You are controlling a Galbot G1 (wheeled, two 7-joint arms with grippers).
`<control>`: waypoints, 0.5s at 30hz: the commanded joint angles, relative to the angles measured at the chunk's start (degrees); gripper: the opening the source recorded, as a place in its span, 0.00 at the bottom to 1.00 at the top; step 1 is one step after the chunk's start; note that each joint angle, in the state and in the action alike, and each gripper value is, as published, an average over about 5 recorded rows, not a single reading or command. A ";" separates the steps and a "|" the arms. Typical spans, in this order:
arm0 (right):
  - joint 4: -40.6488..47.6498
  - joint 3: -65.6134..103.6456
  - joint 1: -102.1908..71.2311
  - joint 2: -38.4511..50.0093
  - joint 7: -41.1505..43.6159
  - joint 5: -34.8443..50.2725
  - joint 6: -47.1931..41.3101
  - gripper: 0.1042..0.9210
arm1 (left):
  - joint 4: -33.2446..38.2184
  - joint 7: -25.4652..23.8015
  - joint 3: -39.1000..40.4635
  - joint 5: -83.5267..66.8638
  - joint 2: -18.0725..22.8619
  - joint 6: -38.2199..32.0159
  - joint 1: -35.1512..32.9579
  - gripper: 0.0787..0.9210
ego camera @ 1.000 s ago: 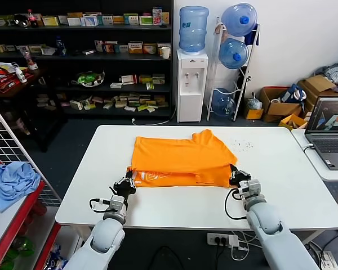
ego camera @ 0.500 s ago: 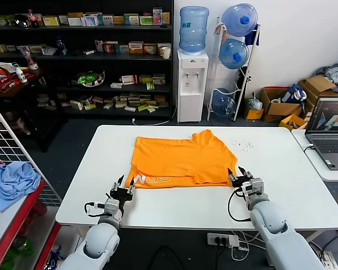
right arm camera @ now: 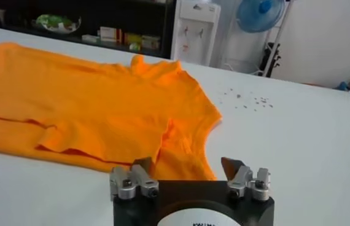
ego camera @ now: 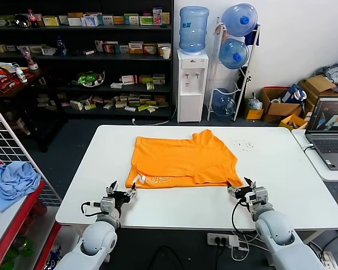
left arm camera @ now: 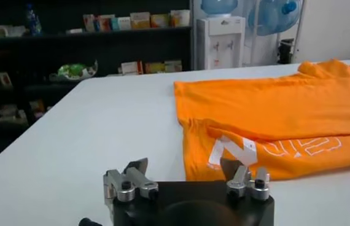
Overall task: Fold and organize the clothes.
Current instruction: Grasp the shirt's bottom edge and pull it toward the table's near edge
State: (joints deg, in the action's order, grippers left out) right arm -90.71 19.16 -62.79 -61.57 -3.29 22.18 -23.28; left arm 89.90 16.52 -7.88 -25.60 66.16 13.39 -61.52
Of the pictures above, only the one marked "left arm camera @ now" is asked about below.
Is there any white jug rack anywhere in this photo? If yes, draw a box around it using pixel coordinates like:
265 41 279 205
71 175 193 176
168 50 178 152
244 0 305 67

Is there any blue water jug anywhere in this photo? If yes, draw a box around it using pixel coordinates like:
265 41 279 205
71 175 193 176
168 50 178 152
200 0 239 18
256 0 301 37

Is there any white green medicine box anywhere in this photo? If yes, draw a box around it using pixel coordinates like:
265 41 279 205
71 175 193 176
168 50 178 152
165 60 183 73

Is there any green snack bag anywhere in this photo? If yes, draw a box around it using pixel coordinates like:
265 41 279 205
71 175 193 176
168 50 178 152
49 60 99 82

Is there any white orange medicine box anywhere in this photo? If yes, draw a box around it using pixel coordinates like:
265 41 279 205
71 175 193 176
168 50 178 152
150 14 171 28

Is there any orange t-shirt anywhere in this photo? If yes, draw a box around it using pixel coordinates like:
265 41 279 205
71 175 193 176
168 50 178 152
173 58 350 182

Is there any white paper cup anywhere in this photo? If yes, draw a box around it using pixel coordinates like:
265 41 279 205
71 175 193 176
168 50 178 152
175 9 191 28

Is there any white red tall box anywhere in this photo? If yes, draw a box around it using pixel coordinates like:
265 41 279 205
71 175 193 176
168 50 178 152
82 14 98 33

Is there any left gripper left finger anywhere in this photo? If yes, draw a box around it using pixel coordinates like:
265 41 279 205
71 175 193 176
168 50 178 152
103 157 160 207

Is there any cream orange medicine box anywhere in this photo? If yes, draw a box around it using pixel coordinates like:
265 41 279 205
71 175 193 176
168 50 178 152
170 10 191 28

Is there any white teal medicine box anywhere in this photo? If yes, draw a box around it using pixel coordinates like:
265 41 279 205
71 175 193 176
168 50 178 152
118 17 132 31

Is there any blue drink bottle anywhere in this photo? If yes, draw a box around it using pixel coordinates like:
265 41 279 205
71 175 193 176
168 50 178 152
26 3 43 36

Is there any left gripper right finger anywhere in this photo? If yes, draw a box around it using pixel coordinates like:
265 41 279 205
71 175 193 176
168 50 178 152
219 157 271 202

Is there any yellow green medicine box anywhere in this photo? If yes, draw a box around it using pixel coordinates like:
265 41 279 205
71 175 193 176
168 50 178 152
144 62 166 74

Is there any orange yellow medicine box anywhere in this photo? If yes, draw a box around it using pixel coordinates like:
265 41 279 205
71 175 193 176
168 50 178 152
130 12 151 30

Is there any red white medicine box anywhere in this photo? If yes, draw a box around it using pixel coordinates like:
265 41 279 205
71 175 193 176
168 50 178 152
96 14 116 33

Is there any black shelving unit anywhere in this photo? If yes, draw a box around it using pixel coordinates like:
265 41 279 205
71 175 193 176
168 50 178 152
0 0 193 173

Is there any white red striped box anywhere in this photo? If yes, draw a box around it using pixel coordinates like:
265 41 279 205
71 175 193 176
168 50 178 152
120 60 144 76

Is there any white water dispenser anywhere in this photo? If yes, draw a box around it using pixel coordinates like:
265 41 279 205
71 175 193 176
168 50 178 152
195 15 246 71

